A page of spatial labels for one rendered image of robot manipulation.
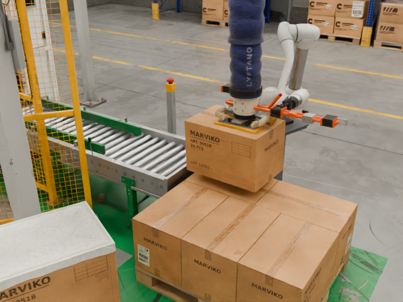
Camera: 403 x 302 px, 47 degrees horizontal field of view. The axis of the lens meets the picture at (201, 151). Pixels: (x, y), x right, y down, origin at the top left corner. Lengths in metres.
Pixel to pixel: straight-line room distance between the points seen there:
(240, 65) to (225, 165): 0.70
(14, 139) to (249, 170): 1.56
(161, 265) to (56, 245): 1.15
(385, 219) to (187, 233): 1.99
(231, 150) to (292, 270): 0.92
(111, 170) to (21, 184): 0.74
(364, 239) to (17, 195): 2.66
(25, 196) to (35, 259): 1.38
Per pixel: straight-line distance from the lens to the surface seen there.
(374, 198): 4.59
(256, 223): 3.06
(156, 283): 3.39
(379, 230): 4.16
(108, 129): 4.47
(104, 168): 3.83
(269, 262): 2.76
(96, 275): 2.20
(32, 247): 2.19
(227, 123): 3.19
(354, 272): 3.66
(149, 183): 3.54
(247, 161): 3.11
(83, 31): 6.42
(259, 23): 3.01
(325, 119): 2.96
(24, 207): 3.49
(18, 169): 3.35
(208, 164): 3.33
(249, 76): 3.07
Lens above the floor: 2.30
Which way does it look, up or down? 26 degrees down
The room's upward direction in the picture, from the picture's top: straight up
